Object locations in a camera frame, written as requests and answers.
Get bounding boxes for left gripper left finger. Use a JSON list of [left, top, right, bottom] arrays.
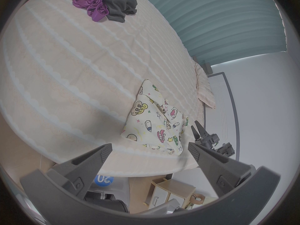
[[47, 143, 113, 197]]

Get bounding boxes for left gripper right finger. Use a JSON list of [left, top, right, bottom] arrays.
[[188, 142, 256, 199]]

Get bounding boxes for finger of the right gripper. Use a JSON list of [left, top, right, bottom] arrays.
[[191, 125, 200, 141], [195, 120, 209, 139]]

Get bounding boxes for white printed pyjama top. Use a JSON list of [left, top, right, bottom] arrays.
[[121, 79, 189, 155]]

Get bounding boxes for bed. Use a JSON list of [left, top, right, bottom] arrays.
[[0, 0, 239, 178]]

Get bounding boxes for pale pink striped pillow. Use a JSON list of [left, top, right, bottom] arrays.
[[194, 62, 216, 109]]

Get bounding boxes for light wooden shelf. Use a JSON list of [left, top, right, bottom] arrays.
[[143, 178, 197, 211]]

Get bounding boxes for grey bedside table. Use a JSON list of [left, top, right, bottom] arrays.
[[204, 60, 214, 74]]

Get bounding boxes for black garment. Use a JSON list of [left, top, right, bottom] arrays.
[[100, 0, 138, 23]]

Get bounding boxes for purple garment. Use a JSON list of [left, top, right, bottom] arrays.
[[53, 0, 109, 22]]

